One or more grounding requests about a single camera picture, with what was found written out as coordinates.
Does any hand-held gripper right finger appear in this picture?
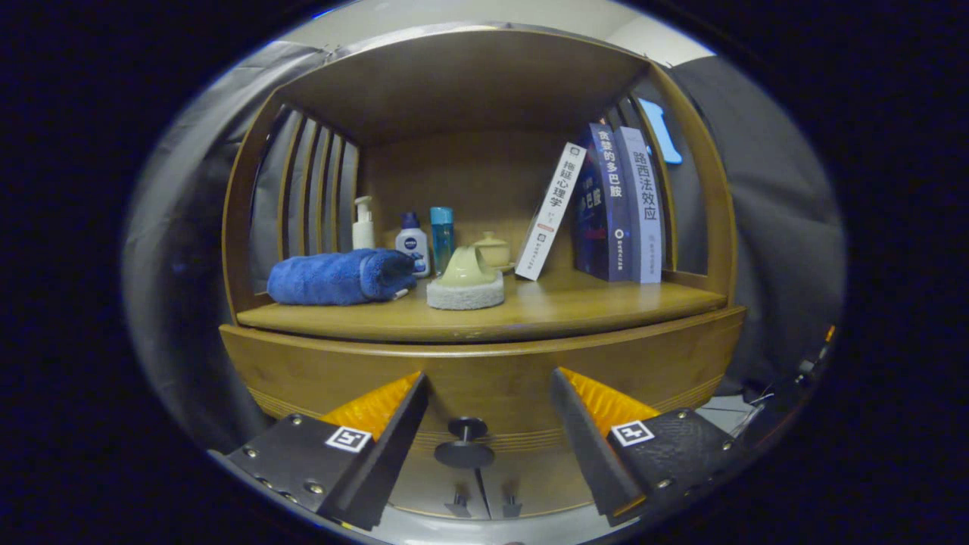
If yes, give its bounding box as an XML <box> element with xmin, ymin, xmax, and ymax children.
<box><xmin>550</xmin><ymin>367</ymin><xmax>750</xmax><ymax>527</ymax></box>

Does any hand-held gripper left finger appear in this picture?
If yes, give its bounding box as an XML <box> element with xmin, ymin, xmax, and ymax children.
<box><xmin>225</xmin><ymin>371</ymin><xmax>430</xmax><ymax>531</ymax></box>

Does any black drawer knob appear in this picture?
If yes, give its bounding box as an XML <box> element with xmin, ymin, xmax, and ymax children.
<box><xmin>434</xmin><ymin>416</ymin><xmax>496</xmax><ymax>469</ymax></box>

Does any wooden drawer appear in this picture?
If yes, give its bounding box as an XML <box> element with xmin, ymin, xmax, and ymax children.
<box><xmin>220</xmin><ymin>305</ymin><xmax>746</xmax><ymax>455</ymax></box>

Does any green scrub brush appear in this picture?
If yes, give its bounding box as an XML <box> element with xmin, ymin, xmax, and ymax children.
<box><xmin>426</xmin><ymin>244</ymin><xmax>506</xmax><ymax>311</ymax></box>

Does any wooden cabinet door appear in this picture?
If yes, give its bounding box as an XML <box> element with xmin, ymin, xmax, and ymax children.
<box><xmin>386</xmin><ymin>450</ymin><xmax>485</xmax><ymax>520</ymax></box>
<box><xmin>481</xmin><ymin>447</ymin><xmax>599</xmax><ymax>520</ymax></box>

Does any wooden countertop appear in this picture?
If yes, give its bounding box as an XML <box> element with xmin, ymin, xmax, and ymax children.
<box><xmin>236</xmin><ymin>265</ymin><xmax>729</xmax><ymax>345</ymax></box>

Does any wooden cabinet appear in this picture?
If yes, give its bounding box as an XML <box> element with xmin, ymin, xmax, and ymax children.
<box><xmin>220</xmin><ymin>23</ymin><xmax>746</xmax><ymax>522</ymax></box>

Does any blue folded towel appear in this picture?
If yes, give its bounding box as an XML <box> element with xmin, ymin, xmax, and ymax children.
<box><xmin>266</xmin><ymin>248</ymin><xmax>419</xmax><ymax>307</ymax></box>

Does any beige lidded teacup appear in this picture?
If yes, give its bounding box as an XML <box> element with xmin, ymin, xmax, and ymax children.
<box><xmin>473</xmin><ymin>231</ymin><xmax>516</xmax><ymax>273</ymax></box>

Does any white bottle with blue cap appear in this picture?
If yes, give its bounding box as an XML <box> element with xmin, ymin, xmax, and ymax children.
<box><xmin>394</xmin><ymin>212</ymin><xmax>432</xmax><ymax>278</ymax></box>

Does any white pump bottle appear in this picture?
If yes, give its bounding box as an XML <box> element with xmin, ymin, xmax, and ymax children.
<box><xmin>352</xmin><ymin>196</ymin><xmax>376</xmax><ymax>251</ymax></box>

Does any clear blue bottle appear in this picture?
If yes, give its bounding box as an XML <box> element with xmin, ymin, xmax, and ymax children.
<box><xmin>430</xmin><ymin>207</ymin><xmax>456</xmax><ymax>277</ymax></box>

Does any dark blue book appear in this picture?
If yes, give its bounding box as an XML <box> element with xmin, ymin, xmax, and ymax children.
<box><xmin>572</xmin><ymin>123</ymin><xmax>633</xmax><ymax>282</ymax></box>

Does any white book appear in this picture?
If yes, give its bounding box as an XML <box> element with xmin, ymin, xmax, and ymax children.
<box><xmin>515</xmin><ymin>142</ymin><xmax>588</xmax><ymax>282</ymax></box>

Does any pale grey book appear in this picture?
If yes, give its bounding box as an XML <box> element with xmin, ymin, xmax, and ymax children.
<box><xmin>613</xmin><ymin>126</ymin><xmax>665</xmax><ymax>285</ymax></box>

